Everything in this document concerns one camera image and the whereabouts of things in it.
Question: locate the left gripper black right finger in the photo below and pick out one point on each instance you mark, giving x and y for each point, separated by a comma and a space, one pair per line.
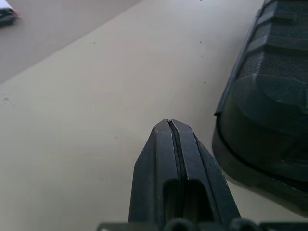
199, 168

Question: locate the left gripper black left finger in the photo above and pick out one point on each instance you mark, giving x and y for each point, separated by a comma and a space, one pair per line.
149, 168

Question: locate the black plastic tool case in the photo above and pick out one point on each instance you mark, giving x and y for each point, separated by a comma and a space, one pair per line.
264, 96

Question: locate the packaged dark folded cloth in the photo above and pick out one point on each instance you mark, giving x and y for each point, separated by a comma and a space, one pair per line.
6, 19

